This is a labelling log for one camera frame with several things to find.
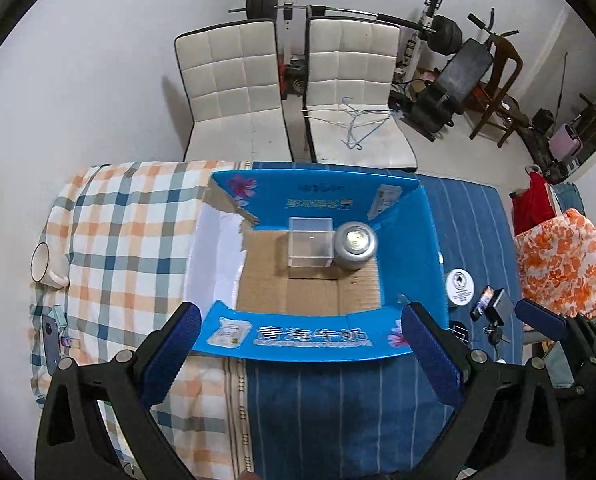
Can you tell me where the colourful small card box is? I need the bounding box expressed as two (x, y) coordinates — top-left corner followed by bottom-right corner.
(469, 285), (494, 322)

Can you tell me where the white round labelled tin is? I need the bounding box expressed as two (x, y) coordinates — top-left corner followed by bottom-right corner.
(446, 268), (475, 307)

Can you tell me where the silver round tin can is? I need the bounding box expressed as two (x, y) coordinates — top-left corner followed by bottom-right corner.
(333, 221), (378, 270)

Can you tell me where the clear acrylic cube box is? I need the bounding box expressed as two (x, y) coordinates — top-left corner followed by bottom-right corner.
(287, 217), (334, 268)

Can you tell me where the orange white floral cushion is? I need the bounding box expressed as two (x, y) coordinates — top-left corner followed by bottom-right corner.
(515, 208), (596, 320)

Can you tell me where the blue striped tablecloth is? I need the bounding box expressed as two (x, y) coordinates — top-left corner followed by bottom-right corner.
(246, 162), (520, 479)

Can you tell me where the dark blue smartphone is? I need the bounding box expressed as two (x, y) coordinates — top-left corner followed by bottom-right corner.
(41, 315), (62, 375)

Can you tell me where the red cloth bag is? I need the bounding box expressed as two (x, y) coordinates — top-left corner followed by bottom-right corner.
(510, 170), (557, 235)

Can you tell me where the plaid checkered tablecloth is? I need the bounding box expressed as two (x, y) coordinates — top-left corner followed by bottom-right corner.
(30, 162), (254, 479)

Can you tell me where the blue milk carton box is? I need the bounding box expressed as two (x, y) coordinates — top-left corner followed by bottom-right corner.
(183, 165), (449, 363)

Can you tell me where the white ceramic mug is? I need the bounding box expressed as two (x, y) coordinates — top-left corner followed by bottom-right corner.
(30, 242), (69, 289)

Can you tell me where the pink small suitcase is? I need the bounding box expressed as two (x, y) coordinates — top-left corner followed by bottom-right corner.
(548, 124), (582, 162)

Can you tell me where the brown wooden chair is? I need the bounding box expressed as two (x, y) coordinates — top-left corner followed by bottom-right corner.
(463, 30), (529, 148)

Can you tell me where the black weight bench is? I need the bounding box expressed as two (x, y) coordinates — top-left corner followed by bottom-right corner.
(400, 39), (493, 142)

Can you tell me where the left white padded chair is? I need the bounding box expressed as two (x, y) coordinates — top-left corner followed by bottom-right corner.
(174, 20), (294, 162)

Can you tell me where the white padded chair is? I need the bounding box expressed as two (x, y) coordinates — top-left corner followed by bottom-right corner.
(302, 18), (417, 171)
(174, 20), (294, 162)

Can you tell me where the barbell with black plates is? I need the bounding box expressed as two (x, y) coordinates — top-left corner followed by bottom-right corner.
(228, 0), (463, 55)

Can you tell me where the right white padded chair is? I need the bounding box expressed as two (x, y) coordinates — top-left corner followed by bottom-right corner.
(302, 18), (417, 171)

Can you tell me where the blue wire hanger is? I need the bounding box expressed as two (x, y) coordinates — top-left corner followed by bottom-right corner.
(304, 96), (394, 151)

